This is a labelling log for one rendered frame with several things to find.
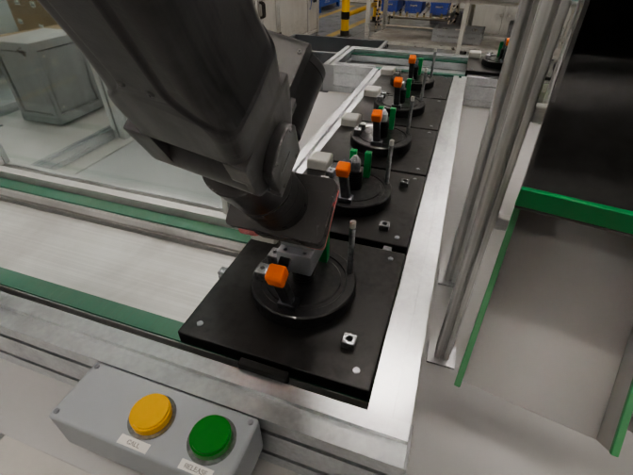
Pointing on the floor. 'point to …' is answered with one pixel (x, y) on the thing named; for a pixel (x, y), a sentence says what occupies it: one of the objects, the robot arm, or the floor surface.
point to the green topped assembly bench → (460, 29)
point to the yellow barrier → (352, 14)
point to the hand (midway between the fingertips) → (302, 224)
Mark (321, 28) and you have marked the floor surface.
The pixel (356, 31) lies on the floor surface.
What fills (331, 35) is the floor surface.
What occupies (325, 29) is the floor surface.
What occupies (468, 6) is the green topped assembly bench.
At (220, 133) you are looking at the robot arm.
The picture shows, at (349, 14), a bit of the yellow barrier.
